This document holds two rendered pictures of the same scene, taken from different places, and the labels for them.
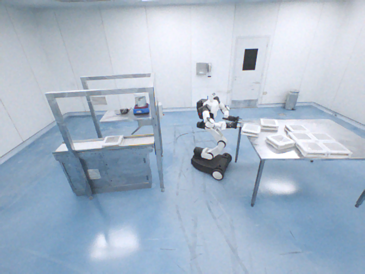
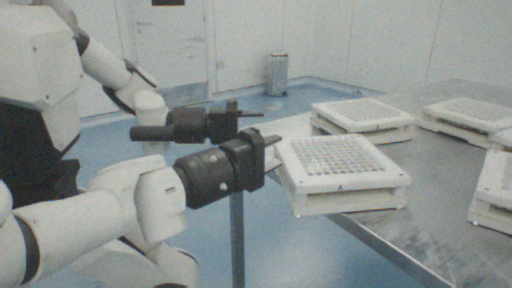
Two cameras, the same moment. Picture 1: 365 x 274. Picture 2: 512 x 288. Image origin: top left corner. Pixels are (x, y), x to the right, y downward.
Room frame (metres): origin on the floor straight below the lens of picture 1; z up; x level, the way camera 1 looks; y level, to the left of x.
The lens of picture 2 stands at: (1.88, -0.46, 1.26)
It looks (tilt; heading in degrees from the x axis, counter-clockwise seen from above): 23 degrees down; 323
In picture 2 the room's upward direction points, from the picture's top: straight up
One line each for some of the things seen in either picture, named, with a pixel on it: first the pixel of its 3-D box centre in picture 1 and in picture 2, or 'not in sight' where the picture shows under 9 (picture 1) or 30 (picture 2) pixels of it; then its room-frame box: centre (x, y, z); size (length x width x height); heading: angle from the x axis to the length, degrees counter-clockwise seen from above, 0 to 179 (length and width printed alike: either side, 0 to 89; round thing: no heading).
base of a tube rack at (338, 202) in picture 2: (250, 131); (331, 177); (2.32, -1.02, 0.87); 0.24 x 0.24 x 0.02; 61
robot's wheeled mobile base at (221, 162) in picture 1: (209, 157); not in sight; (2.62, -0.48, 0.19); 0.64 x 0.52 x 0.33; 61
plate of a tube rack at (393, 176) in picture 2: (251, 128); (333, 159); (2.32, -1.02, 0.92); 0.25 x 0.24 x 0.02; 151
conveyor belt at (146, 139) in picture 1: (107, 145); not in sight; (2.15, 1.08, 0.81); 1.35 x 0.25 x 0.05; 96
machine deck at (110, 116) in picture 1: (128, 115); not in sight; (2.17, 0.70, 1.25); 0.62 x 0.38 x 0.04; 96
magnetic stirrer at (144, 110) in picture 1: (142, 108); not in sight; (2.24, 0.52, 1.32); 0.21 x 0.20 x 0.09; 6
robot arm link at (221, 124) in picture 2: (234, 119); (212, 124); (2.52, -0.82, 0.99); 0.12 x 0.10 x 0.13; 53
